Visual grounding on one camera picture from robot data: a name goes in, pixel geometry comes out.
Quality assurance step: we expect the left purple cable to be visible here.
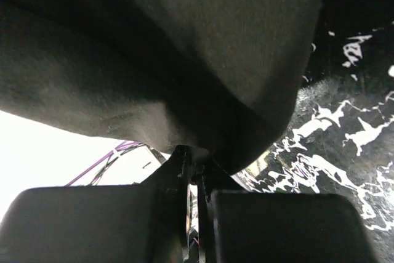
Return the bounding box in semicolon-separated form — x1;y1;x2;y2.
64;140;145;187

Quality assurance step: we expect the black marble pattern mat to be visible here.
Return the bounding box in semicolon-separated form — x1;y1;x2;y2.
235;0;393;262

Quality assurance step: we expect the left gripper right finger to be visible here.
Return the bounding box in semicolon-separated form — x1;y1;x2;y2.
193;160;377;262

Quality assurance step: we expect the black printed t-shirt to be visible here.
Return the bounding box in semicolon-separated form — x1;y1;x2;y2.
1;0;322;174

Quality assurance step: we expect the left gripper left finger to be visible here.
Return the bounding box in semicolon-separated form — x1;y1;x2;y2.
1;146;191;262

